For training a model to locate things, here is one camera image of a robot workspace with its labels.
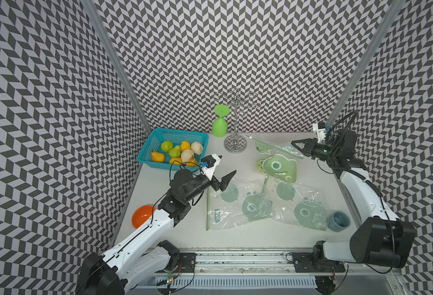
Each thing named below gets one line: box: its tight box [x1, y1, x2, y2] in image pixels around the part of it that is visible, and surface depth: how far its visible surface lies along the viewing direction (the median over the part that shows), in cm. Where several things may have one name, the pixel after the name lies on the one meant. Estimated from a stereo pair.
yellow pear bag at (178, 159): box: [169, 157, 183, 166], surface depth 104 cm
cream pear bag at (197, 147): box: [190, 141, 204, 155], surface depth 107 cm
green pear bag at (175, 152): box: [168, 145, 182, 158], surface depth 104 cm
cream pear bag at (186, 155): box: [180, 148, 195, 163], surface depth 103 cm
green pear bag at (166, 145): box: [160, 140, 174, 153], surface depth 109 cm
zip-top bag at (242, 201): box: [206, 178, 277, 231], surface depth 88 cm
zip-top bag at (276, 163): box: [244, 135, 304, 184], surface depth 82 cm
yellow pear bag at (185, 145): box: [180, 140, 192, 152], surface depth 107 cm
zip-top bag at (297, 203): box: [270, 181, 330, 232], surface depth 89 cm
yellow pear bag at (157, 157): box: [151, 151, 166, 163], surface depth 104 cm
